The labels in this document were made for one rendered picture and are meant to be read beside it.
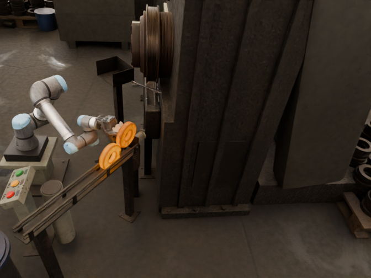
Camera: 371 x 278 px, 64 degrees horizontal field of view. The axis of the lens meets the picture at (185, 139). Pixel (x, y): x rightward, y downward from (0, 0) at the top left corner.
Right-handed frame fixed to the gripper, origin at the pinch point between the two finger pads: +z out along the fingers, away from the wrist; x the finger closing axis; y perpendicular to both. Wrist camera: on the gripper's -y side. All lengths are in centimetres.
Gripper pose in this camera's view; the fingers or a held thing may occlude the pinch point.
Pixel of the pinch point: (126, 132)
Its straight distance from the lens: 172.5
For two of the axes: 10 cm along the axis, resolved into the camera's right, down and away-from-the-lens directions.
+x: 4.7, -5.4, 6.9
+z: 8.7, 1.7, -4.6
